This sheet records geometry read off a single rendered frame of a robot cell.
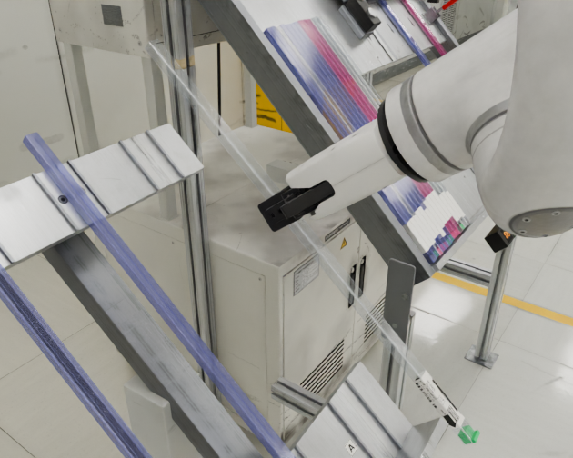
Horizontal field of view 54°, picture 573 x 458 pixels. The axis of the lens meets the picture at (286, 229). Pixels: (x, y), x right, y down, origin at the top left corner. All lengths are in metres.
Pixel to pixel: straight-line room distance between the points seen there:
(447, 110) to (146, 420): 0.45
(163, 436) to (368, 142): 0.39
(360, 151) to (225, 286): 0.91
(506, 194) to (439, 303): 1.83
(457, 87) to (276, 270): 0.82
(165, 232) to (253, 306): 0.29
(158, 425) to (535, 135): 0.48
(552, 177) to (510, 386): 1.60
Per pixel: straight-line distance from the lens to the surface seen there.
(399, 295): 0.97
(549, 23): 0.29
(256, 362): 1.38
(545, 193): 0.34
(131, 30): 1.25
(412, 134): 0.42
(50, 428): 1.79
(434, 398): 0.58
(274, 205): 0.53
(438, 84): 0.41
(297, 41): 1.08
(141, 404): 0.64
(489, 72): 0.40
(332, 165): 0.45
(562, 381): 1.99
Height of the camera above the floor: 1.25
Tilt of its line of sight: 29 degrees down
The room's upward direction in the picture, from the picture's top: straight up
